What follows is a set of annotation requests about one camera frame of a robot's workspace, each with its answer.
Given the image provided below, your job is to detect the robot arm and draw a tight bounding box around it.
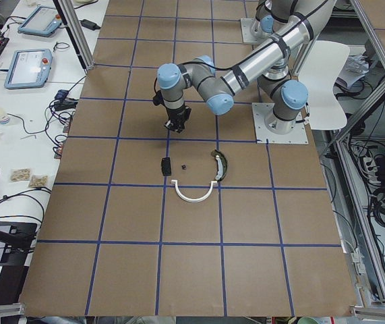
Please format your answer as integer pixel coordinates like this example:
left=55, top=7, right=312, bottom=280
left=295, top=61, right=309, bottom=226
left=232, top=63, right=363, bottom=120
left=250, top=0, right=298, bottom=39
left=152, top=1, right=334, bottom=134

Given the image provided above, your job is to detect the white curved plastic part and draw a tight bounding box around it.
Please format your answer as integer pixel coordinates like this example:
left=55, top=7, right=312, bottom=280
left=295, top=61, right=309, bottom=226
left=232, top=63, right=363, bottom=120
left=171, top=180, right=218, bottom=203

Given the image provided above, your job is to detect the far blue teach pendant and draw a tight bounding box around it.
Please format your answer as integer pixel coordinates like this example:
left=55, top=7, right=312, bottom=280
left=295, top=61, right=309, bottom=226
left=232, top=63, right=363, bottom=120
left=18, top=5, right=61, bottom=37

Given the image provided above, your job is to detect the paper cup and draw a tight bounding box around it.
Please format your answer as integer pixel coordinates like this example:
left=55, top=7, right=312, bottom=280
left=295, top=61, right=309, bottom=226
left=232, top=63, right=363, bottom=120
left=0, top=107, right=10, bottom=125

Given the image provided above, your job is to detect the aluminium frame post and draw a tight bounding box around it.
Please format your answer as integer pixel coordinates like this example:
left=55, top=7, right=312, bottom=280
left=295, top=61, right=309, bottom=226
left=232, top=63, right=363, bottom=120
left=53, top=0, right=94, bottom=71

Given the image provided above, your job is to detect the white plastic chair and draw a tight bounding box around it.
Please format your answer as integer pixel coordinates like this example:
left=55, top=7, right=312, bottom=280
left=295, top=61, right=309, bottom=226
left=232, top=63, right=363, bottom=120
left=298, top=40, right=350, bottom=130

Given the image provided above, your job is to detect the dark green brake shoe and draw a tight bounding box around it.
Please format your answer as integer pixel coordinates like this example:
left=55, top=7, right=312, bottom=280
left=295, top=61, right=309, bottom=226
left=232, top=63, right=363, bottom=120
left=211, top=149, right=229, bottom=182

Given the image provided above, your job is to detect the small black plastic part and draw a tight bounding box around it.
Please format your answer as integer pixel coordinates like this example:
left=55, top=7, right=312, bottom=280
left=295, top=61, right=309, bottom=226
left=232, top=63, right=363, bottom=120
left=161, top=157, right=172, bottom=176

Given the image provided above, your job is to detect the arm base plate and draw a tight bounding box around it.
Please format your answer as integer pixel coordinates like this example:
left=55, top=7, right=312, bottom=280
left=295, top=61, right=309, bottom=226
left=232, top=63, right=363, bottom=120
left=240, top=18, right=267, bottom=45
left=251, top=103, right=308, bottom=144

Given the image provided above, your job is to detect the blue teach pendant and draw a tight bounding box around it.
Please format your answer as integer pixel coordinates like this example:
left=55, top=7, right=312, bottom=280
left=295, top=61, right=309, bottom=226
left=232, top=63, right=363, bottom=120
left=4, top=49, right=53, bottom=90
left=18, top=5, right=61, bottom=37

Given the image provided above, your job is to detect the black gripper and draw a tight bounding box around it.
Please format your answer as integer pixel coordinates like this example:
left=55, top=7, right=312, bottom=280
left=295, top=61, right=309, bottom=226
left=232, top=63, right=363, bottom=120
left=165, top=106, right=191, bottom=134

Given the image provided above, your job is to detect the black power adapter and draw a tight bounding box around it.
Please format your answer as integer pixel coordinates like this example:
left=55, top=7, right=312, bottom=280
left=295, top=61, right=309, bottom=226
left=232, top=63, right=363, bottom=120
left=80, top=19, right=100, bottom=30

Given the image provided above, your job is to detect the near blue teach pendant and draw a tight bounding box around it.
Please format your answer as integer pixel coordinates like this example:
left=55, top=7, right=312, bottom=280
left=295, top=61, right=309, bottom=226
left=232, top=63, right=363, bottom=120
left=4, top=49, right=53, bottom=90

